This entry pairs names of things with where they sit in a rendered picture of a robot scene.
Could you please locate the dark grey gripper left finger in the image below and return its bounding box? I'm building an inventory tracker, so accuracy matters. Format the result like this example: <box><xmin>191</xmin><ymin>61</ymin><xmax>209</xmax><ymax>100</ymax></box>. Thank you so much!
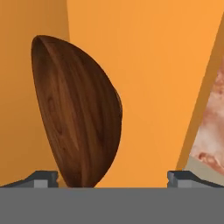
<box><xmin>0</xmin><ymin>170</ymin><xmax>60</xmax><ymax>189</ymax></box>

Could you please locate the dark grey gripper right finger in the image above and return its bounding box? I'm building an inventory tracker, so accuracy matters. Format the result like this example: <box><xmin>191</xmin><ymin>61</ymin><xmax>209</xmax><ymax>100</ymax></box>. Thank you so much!
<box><xmin>166</xmin><ymin>170</ymin><xmax>224</xmax><ymax>189</ymax></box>

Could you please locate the brown wooden bowl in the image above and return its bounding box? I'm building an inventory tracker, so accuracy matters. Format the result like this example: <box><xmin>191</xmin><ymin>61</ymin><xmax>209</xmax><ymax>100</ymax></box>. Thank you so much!
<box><xmin>31</xmin><ymin>34</ymin><xmax>123</xmax><ymax>189</ymax></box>

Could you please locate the orange cabinet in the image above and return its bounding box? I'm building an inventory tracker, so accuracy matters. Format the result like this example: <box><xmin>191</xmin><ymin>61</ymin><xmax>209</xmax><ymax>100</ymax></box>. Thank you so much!
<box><xmin>0</xmin><ymin>0</ymin><xmax>224</xmax><ymax>189</ymax></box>

